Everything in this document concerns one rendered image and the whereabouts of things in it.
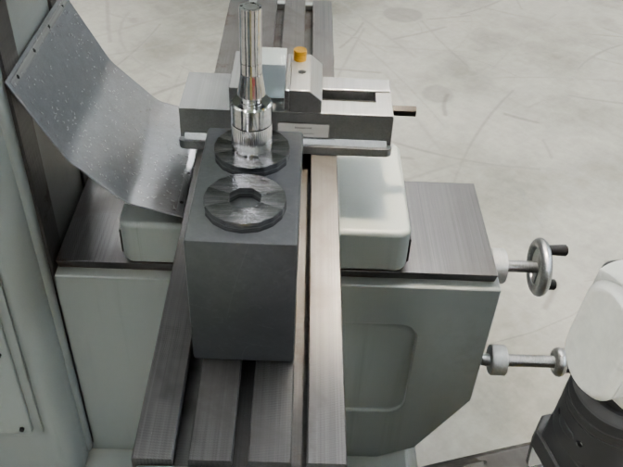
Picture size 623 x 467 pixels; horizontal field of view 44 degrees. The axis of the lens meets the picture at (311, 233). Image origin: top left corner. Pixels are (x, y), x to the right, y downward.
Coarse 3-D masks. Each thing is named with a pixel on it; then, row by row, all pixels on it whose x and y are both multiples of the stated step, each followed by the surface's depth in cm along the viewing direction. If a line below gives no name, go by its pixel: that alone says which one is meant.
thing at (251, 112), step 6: (234, 96) 87; (264, 96) 87; (234, 102) 86; (240, 102) 86; (264, 102) 86; (270, 102) 86; (234, 108) 85; (240, 108) 85; (246, 108) 85; (252, 108) 85; (258, 108) 85; (264, 108) 85; (270, 108) 86; (240, 114) 85; (246, 114) 85; (252, 114) 85; (258, 114) 85; (264, 114) 86
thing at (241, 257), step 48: (288, 144) 93; (240, 192) 84; (288, 192) 86; (192, 240) 79; (240, 240) 79; (288, 240) 80; (192, 288) 83; (240, 288) 83; (288, 288) 83; (192, 336) 88; (240, 336) 88; (288, 336) 88
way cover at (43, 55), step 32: (64, 0) 131; (64, 32) 128; (32, 64) 116; (64, 64) 124; (96, 64) 135; (32, 96) 113; (64, 96) 121; (96, 96) 131; (128, 96) 139; (64, 128) 118; (96, 128) 126; (160, 128) 139; (96, 160) 121; (128, 160) 128; (160, 160) 132; (192, 160) 135; (128, 192) 123; (160, 192) 126
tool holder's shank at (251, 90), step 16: (240, 16) 79; (256, 16) 79; (240, 32) 80; (256, 32) 80; (240, 48) 82; (256, 48) 81; (240, 64) 83; (256, 64) 82; (240, 80) 84; (256, 80) 83; (240, 96) 85; (256, 96) 84
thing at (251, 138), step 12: (240, 120) 86; (252, 120) 85; (264, 120) 86; (240, 132) 87; (252, 132) 86; (264, 132) 87; (240, 144) 88; (252, 144) 87; (264, 144) 88; (252, 156) 88
